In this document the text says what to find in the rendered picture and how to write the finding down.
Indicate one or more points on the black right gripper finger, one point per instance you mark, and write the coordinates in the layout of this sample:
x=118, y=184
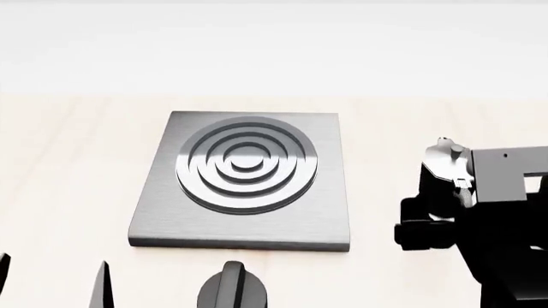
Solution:
x=424, y=235
x=413, y=210

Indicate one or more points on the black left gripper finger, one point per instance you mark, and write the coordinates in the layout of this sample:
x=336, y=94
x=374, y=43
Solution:
x=103, y=288
x=3, y=266

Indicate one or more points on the silver moka pot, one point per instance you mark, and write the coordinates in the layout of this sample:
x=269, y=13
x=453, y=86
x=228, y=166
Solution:
x=445, y=160

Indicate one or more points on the gray metal stove plate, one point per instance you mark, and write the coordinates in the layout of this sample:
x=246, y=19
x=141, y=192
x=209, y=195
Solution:
x=158, y=208

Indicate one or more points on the black stove knob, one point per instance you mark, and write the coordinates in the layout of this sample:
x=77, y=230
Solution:
x=233, y=288

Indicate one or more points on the gray camera mount block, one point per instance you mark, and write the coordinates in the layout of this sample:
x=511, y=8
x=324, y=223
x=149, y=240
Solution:
x=496, y=173

